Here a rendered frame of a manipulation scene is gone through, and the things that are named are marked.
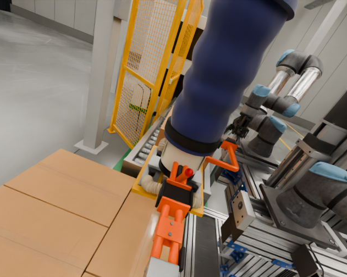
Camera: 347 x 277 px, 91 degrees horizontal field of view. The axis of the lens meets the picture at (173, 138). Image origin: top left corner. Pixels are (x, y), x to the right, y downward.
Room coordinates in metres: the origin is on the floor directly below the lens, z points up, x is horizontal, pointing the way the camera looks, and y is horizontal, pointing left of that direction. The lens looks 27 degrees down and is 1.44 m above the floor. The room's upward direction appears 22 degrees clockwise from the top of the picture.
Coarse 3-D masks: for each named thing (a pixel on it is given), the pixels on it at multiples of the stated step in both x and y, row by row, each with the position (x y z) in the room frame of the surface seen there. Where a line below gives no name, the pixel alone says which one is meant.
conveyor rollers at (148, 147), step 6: (156, 132) 1.74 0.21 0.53; (150, 138) 1.56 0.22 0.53; (156, 138) 1.57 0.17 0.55; (150, 144) 1.47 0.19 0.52; (144, 150) 1.30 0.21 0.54; (150, 150) 1.33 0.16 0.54; (138, 156) 1.20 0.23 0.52; (144, 156) 1.21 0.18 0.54; (138, 162) 1.11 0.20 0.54; (144, 162) 1.12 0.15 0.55
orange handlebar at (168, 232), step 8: (232, 152) 0.81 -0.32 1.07; (208, 160) 0.66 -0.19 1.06; (216, 160) 0.67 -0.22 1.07; (232, 160) 0.74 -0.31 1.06; (176, 168) 0.50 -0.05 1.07; (184, 168) 0.52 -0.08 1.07; (232, 168) 0.67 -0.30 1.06; (168, 208) 0.32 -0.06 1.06; (160, 216) 0.30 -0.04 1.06; (176, 216) 0.31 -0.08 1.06; (160, 224) 0.27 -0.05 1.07; (168, 224) 0.28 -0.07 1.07; (176, 224) 0.28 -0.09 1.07; (160, 232) 0.25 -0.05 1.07; (168, 232) 0.26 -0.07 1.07; (176, 232) 0.26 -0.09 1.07; (160, 240) 0.23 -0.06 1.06; (168, 240) 0.25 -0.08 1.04; (176, 240) 0.24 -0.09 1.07; (152, 248) 0.21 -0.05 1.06; (160, 248) 0.22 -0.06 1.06; (176, 248) 0.23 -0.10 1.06; (160, 256) 0.21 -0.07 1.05; (176, 256) 0.21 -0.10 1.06; (176, 264) 0.20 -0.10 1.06
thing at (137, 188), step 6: (156, 150) 0.74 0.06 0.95; (150, 156) 0.68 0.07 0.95; (144, 168) 0.58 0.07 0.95; (150, 168) 0.59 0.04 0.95; (144, 174) 0.54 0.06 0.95; (150, 174) 0.54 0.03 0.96; (156, 174) 0.57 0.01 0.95; (162, 174) 0.59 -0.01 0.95; (138, 180) 0.50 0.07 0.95; (156, 180) 0.53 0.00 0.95; (138, 186) 0.47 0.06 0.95; (138, 192) 0.45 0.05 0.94; (144, 192) 0.46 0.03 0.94; (150, 192) 0.47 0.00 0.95
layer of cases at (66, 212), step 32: (64, 160) 0.83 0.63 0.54; (0, 192) 0.49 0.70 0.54; (32, 192) 0.55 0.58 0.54; (64, 192) 0.61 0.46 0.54; (96, 192) 0.69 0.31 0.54; (128, 192) 0.78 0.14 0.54; (0, 224) 0.37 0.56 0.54; (32, 224) 0.41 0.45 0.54; (64, 224) 0.46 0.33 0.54; (96, 224) 0.52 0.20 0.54; (128, 224) 0.58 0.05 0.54; (0, 256) 0.27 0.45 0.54; (32, 256) 0.31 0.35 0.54; (64, 256) 0.35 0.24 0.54; (96, 256) 0.39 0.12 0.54; (128, 256) 0.43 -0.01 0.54
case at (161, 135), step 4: (172, 108) 1.49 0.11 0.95; (168, 116) 1.27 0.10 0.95; (164, 120) 1.16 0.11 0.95; (164, 124) 1.09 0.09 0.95; (160, 132) 1.01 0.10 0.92; (160, 136) 1.01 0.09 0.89; (164, 136) 1.02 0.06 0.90; (156, 140) 1.02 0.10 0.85; (160, 140) 1.02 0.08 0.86; (156, 144) 1.01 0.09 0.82; (204, 164) 1.02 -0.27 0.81; (204, 168) 1.02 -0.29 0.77
